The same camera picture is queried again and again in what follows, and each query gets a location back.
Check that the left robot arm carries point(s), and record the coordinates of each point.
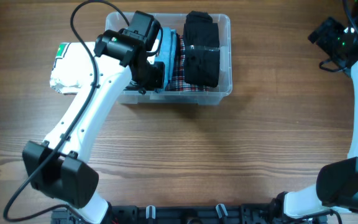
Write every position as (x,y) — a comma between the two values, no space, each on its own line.
(58,167)

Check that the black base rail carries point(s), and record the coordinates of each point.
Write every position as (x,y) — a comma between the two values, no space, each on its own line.
(248,213)

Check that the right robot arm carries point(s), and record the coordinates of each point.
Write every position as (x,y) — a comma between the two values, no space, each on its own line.
(336,188)

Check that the black cloth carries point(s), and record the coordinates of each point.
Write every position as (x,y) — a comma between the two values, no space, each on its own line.
(202,52)

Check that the clear plastic storage container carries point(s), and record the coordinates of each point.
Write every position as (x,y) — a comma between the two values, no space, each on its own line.
(114,21)

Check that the white cloth green patch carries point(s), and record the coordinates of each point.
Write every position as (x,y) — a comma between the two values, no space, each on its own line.
(71,69)

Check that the red blue plaid cloth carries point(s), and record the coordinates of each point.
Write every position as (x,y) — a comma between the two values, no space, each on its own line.
(177,82)

